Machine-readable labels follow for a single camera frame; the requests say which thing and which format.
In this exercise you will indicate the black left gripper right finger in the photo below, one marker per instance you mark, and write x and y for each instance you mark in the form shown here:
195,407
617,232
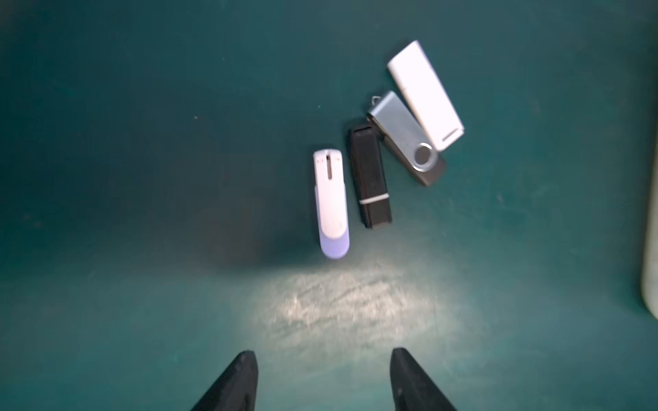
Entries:
412,388

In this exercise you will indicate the white rectangular usb drive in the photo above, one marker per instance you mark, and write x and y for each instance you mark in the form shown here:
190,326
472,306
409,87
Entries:
425,95

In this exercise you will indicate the silver swivel black usb drive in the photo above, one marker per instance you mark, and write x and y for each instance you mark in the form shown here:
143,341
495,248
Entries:
406,139

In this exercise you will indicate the white lavender swivel usb drive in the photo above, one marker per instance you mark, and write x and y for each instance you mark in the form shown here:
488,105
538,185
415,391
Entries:
331,203

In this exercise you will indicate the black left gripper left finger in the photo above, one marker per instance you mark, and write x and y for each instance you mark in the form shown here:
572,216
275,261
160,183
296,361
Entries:
236,387

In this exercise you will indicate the white plastic storage box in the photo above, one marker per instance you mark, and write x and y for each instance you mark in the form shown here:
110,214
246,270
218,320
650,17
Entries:
649,272

